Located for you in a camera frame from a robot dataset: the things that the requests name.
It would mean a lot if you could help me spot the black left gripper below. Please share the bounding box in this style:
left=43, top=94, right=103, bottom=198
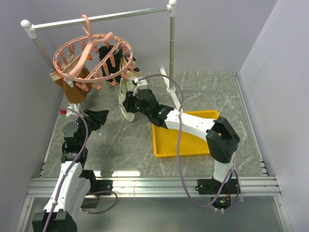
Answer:
left=75, top=109, right=109, bottom=146

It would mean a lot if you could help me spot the pale green white underwear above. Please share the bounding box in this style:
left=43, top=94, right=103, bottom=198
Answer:
left=118, top=78, right=136, bottom=122

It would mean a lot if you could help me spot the pink round clip hanger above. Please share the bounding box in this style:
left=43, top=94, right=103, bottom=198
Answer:
left=53, top=15, right=133, bottom=90

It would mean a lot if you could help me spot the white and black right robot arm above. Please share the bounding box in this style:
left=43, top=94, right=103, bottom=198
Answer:
left=120, top=89, right=240, bottom=193

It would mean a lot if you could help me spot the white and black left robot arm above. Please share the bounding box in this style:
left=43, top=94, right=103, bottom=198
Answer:
left=32, top=109, right=109, bottom=232

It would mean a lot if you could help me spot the silver white clothes rack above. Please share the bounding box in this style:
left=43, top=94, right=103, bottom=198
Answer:
left=20, top=0, right=177, bottom=105

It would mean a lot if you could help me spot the beige hanging garment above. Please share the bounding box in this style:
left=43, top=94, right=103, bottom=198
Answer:
left=120, top=56, right=142, bottom=81

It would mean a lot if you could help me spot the brown hanging garment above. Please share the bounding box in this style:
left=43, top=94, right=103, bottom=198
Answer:
left=49, top=72, right=92, bottom=104

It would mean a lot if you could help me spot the yellow plastic tray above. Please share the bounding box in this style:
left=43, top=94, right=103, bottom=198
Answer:
left=152, top=110, right=219, bottom=158

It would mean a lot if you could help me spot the black hanging garment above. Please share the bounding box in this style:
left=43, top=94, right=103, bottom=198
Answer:
left=98, top=45, right=123, bottom=84

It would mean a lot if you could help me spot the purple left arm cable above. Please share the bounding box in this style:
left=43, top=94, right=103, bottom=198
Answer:
left=42, top=107, right=119, bottom=232

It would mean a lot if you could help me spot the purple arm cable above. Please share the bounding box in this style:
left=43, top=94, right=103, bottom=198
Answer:
left=137, top=73, right=241, bottom=212
left=42, top=107, right=119, bottom=232

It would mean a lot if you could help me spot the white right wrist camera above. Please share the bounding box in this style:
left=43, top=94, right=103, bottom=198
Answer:
left=132, top=77, right=148, bottom=96

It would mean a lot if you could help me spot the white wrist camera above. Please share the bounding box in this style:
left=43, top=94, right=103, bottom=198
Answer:
left=59, top=104, right=80, bottom=117
left=132, top=77, right=148, bottom=96

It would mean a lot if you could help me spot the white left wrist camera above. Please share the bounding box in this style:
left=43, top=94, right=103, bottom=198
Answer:
left=59, top=104, right=80, bottom=117

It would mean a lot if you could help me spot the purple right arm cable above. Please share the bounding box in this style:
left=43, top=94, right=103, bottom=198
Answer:
left=137, top=73, right=241, bottom=212

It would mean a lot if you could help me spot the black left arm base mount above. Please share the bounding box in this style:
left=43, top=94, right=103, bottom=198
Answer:
left=81, top=179, right=113, bottom=209

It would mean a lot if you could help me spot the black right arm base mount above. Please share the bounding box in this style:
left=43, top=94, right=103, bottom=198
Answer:
left=193, top=178, right=244, bottom=213

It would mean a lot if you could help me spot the aluminium rail frame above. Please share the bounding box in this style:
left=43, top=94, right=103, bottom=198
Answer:
left=14, top=72, right=294, bottom=232

